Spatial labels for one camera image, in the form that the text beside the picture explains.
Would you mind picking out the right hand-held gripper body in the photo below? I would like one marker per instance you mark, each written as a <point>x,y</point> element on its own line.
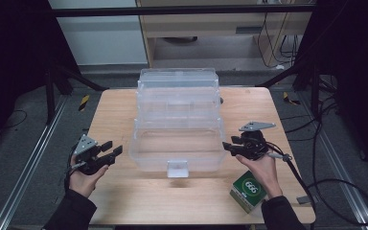
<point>254,143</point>

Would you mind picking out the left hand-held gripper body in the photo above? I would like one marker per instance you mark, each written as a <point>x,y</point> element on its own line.
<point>86,145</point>

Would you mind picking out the green and white carton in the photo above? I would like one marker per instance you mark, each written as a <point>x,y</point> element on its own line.
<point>247,191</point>

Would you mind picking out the clear plastic storage box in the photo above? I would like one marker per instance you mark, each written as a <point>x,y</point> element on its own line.
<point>179,150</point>

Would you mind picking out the person's right hand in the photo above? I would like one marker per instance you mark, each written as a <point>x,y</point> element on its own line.
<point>265,174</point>

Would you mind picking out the person's left hand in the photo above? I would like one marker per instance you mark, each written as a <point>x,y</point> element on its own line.
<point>83,183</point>

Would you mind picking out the yellow black floor tape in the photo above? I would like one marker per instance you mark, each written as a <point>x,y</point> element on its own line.
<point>290,99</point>
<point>83,103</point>

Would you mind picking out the black metal stand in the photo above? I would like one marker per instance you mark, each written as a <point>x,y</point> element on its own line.
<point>314,89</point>
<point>49,96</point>

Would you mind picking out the grey tape piece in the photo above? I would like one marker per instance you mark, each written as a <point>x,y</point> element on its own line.
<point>306,200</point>

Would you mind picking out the white cabinet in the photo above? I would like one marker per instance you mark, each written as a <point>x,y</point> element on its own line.
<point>102,41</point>

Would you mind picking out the black curtain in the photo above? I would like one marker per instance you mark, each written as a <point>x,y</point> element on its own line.
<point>357,80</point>
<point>12,64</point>

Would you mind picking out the light wooden desk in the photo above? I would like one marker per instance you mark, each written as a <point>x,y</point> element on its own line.
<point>204,25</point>

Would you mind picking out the black horizontal bar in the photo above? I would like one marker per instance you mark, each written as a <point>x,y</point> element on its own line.
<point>172,11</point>

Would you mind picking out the aluminium floor rail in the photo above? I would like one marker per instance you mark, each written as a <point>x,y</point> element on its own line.
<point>28,163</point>
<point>338,163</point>

